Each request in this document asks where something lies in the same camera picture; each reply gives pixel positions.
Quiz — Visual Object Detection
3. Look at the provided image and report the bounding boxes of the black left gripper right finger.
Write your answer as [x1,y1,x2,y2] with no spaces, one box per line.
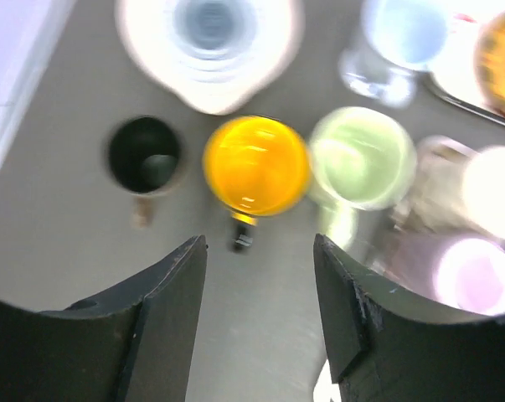
[313,234,505,401]

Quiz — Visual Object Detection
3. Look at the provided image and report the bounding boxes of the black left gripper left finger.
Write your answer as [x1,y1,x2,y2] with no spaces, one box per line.
[0,235,207,401]

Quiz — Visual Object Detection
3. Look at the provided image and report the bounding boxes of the light green mug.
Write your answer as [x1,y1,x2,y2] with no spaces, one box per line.
[308,106,417,250]

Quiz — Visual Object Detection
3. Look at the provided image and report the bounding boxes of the dark brown red mug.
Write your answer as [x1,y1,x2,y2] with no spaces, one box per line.
[102,115,188,229]

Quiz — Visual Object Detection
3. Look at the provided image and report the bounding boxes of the yellow mug black handle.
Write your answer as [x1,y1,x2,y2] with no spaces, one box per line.
[203,116,312,253]

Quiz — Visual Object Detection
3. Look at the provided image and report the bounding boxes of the lilac purple mug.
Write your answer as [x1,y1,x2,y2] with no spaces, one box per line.
[371,231,505,316]

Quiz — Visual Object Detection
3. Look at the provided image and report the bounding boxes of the cream white mug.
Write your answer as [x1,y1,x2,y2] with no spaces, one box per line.
[392,136,505,240]

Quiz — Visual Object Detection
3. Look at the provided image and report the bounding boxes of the strawberry pattern white tray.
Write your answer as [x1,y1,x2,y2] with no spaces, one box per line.
[423,12,505,126]

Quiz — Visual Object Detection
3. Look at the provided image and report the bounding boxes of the white plate blue rings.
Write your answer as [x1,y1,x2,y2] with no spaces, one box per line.
[114,0,306,116]

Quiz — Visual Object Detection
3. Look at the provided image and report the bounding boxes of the light blue glass cup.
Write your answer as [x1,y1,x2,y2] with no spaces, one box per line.
[338,0,452,108]

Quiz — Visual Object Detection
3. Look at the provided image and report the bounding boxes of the yellow patterned black plate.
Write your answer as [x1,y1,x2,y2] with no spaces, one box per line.
[474,11,505,116]

